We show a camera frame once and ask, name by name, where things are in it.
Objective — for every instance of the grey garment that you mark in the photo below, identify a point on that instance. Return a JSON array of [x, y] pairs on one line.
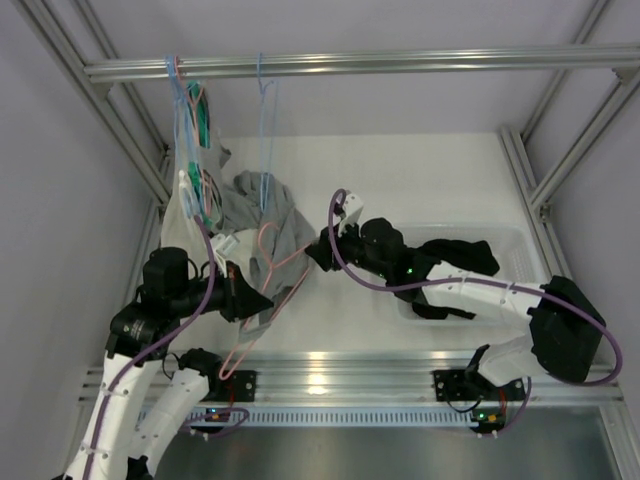
[[278, 265]]

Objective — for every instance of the white plastic basket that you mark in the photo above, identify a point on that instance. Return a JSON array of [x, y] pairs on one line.
[[514, 251]]

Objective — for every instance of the perforated cable duct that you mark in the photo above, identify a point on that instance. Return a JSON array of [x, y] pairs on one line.
[[256, 416]]

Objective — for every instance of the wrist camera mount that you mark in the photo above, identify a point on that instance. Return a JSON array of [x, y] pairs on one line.
[[222, 247], [347, 209]]

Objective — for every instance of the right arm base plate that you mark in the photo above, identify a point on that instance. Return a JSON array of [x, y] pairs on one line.
[[459, 385]]

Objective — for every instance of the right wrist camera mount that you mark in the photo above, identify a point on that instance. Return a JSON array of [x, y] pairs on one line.
[[347, 209]]

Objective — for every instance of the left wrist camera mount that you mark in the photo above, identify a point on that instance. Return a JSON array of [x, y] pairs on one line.
[[222, 247]]

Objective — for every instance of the light blue wire hanger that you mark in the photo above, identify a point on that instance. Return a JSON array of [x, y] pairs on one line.
[[268, 115]]

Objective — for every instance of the aluminium hanging rail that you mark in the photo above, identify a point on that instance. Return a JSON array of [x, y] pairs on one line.
[[525, 58]]

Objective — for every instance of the aluminium frame post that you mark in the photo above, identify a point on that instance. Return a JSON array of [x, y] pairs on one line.
[[48, 26], [577, 109]]

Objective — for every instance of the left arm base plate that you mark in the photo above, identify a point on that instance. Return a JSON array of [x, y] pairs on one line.
[[239, 388]]

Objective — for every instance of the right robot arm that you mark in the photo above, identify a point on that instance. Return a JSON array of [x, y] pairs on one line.
[[559, 329]]

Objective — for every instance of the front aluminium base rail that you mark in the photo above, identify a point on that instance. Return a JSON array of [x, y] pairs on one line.
[[349, 379]]

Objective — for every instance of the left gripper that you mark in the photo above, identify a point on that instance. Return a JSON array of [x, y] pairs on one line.
[[238, 295]]

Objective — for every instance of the left aluminium frame post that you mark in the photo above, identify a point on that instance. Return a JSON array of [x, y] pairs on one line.
[[48, 26]]

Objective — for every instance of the black tank top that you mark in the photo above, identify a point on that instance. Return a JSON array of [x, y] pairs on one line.
[[472, 256]]

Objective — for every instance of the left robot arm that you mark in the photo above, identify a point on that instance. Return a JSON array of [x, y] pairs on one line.
[[120, 442]]

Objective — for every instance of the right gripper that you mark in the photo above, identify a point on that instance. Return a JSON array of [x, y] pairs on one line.
[[323, 252]]

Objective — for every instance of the white garment pile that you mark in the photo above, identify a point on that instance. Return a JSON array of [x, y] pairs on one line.
[[179, 228]]

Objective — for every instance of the bundle of coloured hangers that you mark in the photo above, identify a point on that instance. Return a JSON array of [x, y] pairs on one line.
[[198, 191]]

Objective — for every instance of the right aluminium frame post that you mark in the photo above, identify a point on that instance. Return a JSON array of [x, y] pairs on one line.
[[577, 109]]

